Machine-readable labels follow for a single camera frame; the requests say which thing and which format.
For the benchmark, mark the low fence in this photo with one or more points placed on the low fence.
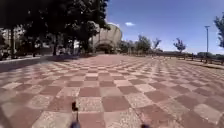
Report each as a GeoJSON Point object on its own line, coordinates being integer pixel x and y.
{"type": "Point", "coordinates": [200, 58]}

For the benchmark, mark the checkered red and beige plaza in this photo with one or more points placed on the checkered red and beige plaza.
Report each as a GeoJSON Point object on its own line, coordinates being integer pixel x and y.
{"type": "Point", "coordinates": [113, 86]}

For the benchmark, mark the robot's own part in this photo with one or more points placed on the robot's own part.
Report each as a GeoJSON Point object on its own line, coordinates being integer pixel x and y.
{"type": "Point", "coordinates": [74, 116]}
{"type": "Point", "coordinates": [144, 126]}

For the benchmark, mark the group of large dark trees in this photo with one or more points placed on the group of large dark trees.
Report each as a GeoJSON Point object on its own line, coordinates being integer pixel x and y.
{"type": "Point", "coordinates": [50, 23]}

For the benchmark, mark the tree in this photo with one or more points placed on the tree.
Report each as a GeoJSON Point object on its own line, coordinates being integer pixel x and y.
{"type": "Point", "coordinates": [220, 28]}

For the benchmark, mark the domed beige building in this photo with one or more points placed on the domed beige building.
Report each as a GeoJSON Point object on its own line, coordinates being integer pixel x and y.
{"type": "Point", "coordinates": [107, 38]}

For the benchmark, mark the lamp post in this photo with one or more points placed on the lamp post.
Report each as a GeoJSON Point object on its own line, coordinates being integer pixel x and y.
{"type": "Point", "coordinates": [207, 41]}

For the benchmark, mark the row of distant trees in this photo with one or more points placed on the row of distant trees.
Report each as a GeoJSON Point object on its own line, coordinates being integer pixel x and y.
{"type": "Point", "coordinates": [143, 45]}

